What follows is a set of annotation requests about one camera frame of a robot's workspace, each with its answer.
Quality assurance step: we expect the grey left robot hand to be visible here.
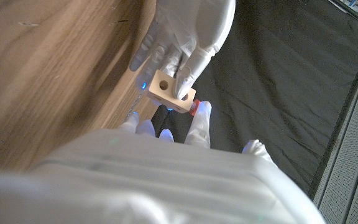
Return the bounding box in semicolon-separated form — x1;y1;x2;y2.
129;0;236;101

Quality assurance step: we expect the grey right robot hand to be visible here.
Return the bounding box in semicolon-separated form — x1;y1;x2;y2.
0;101;326;224

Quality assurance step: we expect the small wooden block with holes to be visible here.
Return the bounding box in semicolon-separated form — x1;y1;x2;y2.
146;69;197;114

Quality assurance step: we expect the red headed wooden screw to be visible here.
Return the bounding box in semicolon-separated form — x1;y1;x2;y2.
188;98;201;117

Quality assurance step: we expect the grey tape strip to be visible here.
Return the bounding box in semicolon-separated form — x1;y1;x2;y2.
126;88;145;119

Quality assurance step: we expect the black backdrop curtain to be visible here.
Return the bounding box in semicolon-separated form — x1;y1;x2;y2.
150;0;358;194

